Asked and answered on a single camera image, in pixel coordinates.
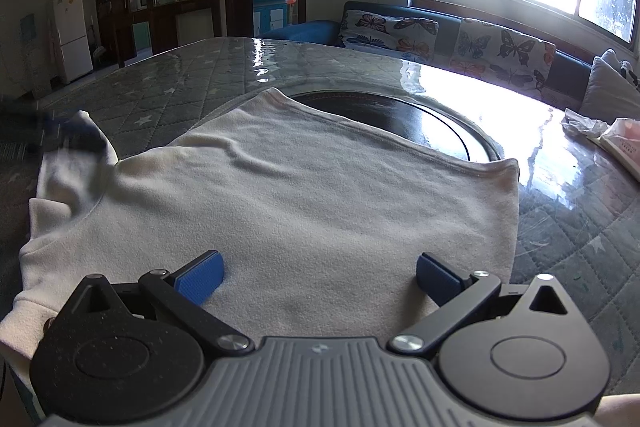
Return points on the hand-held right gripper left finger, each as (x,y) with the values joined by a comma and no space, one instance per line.
(200,277)

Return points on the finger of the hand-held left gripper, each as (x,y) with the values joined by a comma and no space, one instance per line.
(75,132)

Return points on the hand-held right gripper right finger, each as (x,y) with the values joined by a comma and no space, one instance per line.
(439,279)

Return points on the cream long-sleeve top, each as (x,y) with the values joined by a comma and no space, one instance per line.
(300,187)

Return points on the white refrigerator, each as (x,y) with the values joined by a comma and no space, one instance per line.
(72,37)

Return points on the dark wooden sideboard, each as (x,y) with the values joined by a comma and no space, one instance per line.
(165,22)

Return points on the black round induction cooktop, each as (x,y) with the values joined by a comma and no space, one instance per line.
(390,122)

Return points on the crumpled clear plastic bag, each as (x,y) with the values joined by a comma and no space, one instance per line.
(582,124)

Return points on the white tissue packet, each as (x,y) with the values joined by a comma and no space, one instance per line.
(622,147)

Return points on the blue toy cabinet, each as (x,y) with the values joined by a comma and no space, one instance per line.
(272,14)

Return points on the butterfly print cushion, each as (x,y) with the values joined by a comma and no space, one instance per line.
(387,34)
(500,54)

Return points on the blue sofa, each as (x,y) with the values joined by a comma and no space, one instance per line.
(300,29)

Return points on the grey pillow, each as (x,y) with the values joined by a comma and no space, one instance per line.
(607,92)

